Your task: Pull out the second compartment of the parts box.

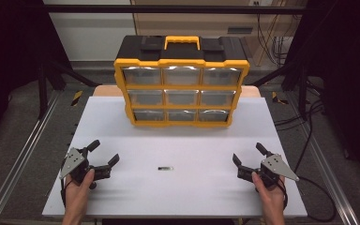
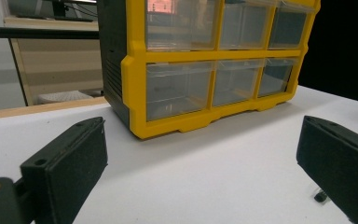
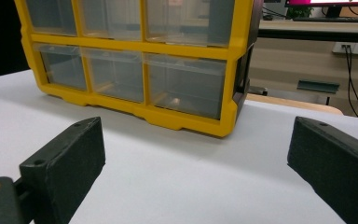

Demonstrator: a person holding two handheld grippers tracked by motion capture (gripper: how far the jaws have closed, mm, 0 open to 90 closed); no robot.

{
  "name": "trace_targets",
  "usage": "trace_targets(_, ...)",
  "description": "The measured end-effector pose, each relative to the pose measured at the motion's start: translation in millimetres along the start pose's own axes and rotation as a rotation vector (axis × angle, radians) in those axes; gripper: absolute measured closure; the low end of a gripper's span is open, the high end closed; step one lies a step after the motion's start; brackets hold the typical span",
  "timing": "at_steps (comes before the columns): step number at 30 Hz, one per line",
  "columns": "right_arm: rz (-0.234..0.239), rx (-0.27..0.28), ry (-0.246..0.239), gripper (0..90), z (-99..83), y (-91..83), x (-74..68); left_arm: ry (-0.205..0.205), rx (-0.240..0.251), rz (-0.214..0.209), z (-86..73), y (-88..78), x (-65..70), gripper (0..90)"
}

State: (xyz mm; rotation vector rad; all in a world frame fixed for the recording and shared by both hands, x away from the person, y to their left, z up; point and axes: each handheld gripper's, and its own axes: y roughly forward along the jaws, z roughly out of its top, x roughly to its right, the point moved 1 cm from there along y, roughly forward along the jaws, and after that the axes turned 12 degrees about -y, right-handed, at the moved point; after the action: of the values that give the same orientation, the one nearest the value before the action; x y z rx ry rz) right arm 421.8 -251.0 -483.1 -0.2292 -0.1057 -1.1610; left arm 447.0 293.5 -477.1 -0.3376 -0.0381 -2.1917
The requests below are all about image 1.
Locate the person's left hand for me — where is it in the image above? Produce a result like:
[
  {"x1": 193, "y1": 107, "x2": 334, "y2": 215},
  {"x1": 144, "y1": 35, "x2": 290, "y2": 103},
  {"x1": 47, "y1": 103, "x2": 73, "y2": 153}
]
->
[{"x1": 63, "y1": 168, "x2": 97, "y2": 217}]

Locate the group of clear drawers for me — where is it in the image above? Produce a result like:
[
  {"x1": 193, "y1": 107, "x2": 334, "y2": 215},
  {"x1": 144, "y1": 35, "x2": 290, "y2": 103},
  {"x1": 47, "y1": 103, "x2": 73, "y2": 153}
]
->
[{"x1": 121, "y1": 66, "x2": 243, "y2": 123}]

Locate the aluminium rail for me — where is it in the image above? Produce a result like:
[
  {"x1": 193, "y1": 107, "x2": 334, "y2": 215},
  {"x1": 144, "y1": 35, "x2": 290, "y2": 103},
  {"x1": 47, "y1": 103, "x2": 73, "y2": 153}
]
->
[
  {"x1": 0, "y1": 90, "x2": 61, "y2": 225},
  {"x1": 285, "y1": 93, "x2": 360, "y2": 225}
]

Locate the hand-held gripper cable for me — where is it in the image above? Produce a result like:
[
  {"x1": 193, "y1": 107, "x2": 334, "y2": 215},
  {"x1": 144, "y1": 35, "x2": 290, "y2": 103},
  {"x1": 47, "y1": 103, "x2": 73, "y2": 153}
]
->
[
  {"x1": 60, "y1": 178, "x2": 73, "y2": 209},
  {"x1": 277, "y1": 177, "x2": 289, "y2": 210}
]

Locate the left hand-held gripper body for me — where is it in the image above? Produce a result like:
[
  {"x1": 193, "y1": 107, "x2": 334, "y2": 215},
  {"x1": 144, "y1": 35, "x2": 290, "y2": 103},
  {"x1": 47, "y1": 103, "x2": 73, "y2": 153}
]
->
[{"x1": 59, "y1": 146, "x2": 112, "y2": 190}]

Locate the black looped cable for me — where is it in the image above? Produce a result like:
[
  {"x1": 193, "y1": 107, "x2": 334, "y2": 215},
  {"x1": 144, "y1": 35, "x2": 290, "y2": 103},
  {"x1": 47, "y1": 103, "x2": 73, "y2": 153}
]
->
[{"x1": 294, "y1": 175, "x2": 338, "y2": 223}]

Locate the right hand-held gripper cable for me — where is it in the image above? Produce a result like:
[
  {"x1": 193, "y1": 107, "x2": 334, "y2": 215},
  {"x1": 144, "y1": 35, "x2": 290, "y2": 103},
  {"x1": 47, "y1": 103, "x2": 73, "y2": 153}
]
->
[{"x1": 277, "y1": 177, "x2": 289, "y2": 210}]

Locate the person's right hand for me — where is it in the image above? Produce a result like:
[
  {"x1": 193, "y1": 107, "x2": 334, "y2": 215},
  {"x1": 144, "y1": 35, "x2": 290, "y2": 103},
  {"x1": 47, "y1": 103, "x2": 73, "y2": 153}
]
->
[{"x1": 251, "y1": 171, "x2": 287, "y2": 217}]

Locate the long black cable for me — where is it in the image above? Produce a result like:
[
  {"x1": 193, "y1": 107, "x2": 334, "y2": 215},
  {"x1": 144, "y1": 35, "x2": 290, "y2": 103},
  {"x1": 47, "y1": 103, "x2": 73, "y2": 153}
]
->
[{"x1": 293, "y1": 99, "x2": 324, "y2": 173}]

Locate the hanging cables bundle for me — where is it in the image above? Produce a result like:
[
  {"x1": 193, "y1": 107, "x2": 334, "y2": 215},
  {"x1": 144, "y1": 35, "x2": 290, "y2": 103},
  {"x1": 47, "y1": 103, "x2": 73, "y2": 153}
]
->
[{"x1": 256, "y1": 12, "x2": 293, "y2": 68}]

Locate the clear plastic drawer bin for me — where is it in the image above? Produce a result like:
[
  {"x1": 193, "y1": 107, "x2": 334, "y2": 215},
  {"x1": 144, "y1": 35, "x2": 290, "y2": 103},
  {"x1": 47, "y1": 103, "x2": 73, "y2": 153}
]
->
[{"x1": 162, "y1": 66, "x2": 202, "y2": 86}]

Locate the wooden cabinet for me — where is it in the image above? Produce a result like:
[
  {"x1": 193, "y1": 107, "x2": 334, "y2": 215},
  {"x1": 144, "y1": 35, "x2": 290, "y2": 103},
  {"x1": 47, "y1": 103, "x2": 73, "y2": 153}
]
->
[{"x1": 132, "y1": 0, "x2": 308, "y2": 38}]

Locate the right yellow clamp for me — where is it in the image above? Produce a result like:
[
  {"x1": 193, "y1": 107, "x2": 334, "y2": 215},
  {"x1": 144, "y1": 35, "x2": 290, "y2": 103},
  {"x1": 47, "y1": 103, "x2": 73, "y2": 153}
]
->
[{"x1": 271, "y1": 91, "x2": 290, "y2": 106}]

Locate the left yellow clamp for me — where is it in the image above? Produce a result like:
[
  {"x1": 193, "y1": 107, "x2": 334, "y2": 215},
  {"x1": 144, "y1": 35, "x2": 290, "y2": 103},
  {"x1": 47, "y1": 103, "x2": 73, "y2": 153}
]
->
[{"x1": 70, "y1": 90, "x2": 84, "y2": 107}]

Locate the black metal stand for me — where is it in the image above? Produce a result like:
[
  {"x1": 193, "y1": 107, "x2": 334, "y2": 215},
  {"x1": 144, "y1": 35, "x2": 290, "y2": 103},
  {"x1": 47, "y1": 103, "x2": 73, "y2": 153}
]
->
[
  {"x1": 37, "y1": 59, "x2": 101, "y2": 120},
  {"x1": 249, "y1": 59, "x2": 311, "y2": 121}
]

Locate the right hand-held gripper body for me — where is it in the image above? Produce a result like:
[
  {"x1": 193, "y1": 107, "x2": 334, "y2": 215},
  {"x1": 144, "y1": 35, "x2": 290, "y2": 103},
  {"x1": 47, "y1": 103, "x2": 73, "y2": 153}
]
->
[{"x1": 236, "y1": 152, "x2": 300, "y2": 189}]

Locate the black crossbar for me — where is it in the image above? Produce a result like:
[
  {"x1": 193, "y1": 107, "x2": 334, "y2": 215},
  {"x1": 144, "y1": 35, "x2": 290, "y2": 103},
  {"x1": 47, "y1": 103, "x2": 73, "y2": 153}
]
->
[{"x1": 43, "y1": 4, "x2": 308, "y2": 15}]

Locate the yellow black organizer cabinet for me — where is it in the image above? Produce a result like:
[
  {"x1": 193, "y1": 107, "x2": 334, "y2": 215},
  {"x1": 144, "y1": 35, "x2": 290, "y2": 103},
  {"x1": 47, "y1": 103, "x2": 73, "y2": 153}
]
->
[{"x1": 113, "y1": 35, "x2": 251, "y2": 128}]

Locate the left hand-held gripper cable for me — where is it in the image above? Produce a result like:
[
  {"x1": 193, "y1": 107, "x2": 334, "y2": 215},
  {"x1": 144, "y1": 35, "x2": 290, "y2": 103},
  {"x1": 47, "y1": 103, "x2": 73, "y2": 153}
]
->
[{"x1": 60, "y1": 178, "x2": 73, "y2": 209}]

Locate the wooden table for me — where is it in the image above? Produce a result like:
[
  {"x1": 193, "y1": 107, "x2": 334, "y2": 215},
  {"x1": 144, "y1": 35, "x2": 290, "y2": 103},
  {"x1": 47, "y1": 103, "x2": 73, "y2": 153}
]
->
[{"x1": 93, "y1": 84, "x2": 262, "y2": 98}]

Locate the black curtain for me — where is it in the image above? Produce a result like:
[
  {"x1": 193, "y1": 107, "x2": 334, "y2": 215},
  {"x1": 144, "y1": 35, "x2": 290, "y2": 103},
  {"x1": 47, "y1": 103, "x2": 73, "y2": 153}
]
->
[
  {"x1": 280, "y1": 0, "x2": 360, "y2": 190},
  {"x1": 0, "y1": 0, "x2": 73, "y2": 153}
]

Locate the yellow clamp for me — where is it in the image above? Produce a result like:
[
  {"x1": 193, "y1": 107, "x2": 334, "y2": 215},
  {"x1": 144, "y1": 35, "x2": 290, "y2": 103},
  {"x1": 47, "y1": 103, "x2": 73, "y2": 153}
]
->
[
  {"x1": 271, "y1": 91, "x2": 290, "y2": 106},
  {"x1": 70, "y1": 90, "x2": 84, "y2": 107}
]

